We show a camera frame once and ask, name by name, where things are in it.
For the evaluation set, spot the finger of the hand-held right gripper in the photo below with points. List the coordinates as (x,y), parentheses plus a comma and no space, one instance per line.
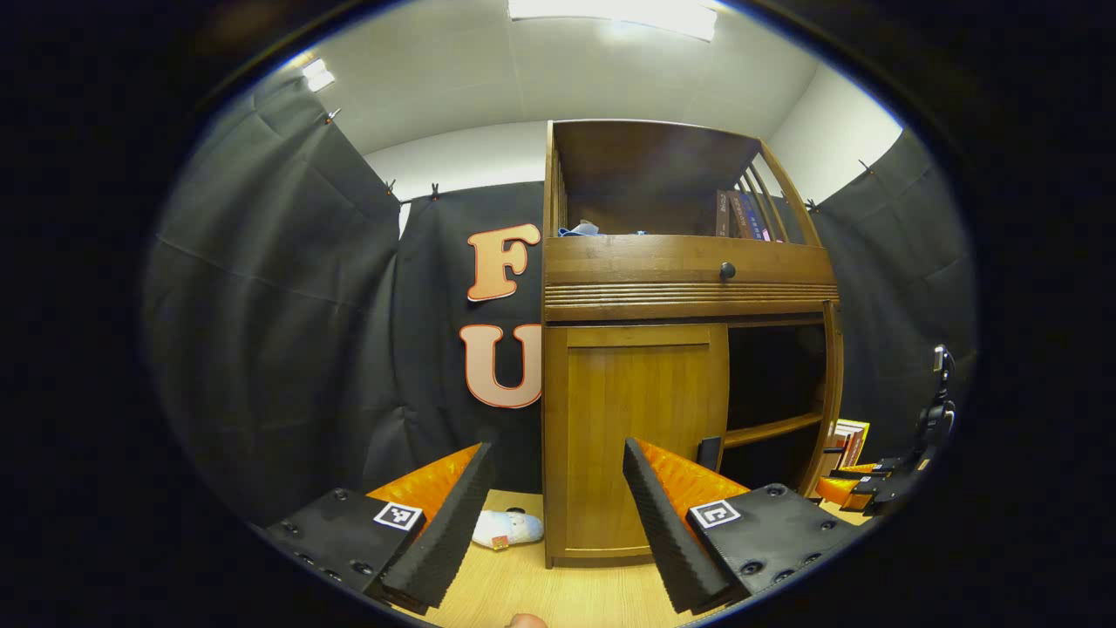
(859,495)
(863,470)

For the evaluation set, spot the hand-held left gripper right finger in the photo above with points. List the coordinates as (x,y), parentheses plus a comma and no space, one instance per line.
(663,532)

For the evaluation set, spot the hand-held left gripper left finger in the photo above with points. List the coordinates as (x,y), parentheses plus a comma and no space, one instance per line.
(453,532)

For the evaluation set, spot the wooden double-door shoe cabinet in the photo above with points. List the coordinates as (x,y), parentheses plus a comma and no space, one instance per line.
(636,262)

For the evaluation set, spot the wooden cabinet inner shelf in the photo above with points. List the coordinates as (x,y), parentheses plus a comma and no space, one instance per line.
(772,429)

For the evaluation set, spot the round black cabinet knob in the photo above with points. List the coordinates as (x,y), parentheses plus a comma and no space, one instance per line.
(727,270)

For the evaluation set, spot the yellow-edged magazine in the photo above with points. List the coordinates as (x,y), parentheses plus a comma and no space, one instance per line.
(850,445)

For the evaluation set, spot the white plush toy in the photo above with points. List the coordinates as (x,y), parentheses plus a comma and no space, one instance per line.
(506,529)

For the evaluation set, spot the brown book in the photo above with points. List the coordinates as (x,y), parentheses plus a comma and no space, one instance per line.
(738,216)

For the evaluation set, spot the blue cloth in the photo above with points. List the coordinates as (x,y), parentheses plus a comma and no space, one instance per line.
(580,230)

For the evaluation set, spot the small ceiling light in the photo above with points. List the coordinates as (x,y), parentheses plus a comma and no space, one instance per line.
(318,75)

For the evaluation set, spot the large ceiling light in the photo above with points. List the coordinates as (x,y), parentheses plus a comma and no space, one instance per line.
(610,16)

